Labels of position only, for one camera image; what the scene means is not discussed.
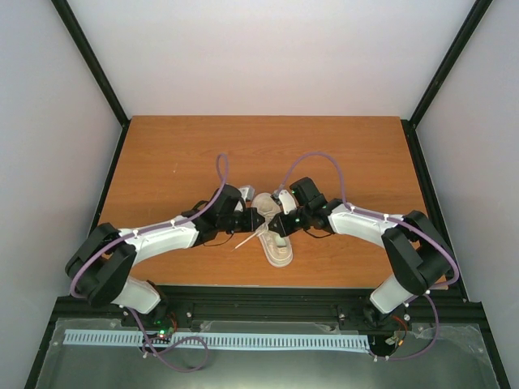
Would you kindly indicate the beige canvas sneaker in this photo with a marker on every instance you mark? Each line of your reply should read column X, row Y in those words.
column 277, row 249

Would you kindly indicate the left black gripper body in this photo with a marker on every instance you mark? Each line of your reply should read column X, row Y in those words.
column 246, row 225

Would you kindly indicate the green lit circuit board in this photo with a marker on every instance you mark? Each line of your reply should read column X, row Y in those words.
column 164, row 333

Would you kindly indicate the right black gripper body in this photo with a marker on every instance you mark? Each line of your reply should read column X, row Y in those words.
column 293, row 226

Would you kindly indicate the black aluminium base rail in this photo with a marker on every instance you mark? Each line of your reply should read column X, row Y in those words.
column 190, row 306

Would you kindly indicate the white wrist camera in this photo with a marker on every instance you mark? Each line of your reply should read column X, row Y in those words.
column 247, row 194
column 285, row 201

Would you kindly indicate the light blue cable duct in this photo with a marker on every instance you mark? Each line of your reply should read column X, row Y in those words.
column 220, row 341

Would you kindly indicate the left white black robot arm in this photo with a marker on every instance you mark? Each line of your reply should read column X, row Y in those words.
column 100, row 269

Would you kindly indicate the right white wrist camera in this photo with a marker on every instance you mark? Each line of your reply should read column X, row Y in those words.
column 285, row 201

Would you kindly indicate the black frame post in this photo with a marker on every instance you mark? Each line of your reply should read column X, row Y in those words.
column 75, row 31
column 460, row 41

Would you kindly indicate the right black frame post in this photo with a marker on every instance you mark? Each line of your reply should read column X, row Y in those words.
column 460, row 41

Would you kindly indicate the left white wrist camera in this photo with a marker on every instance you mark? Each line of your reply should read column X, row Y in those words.
column 247, row 194

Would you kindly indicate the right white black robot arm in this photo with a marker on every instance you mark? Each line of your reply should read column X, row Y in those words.
column 419, row 257

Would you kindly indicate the left black frame post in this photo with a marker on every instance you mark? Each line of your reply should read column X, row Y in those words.
column 75, row 31

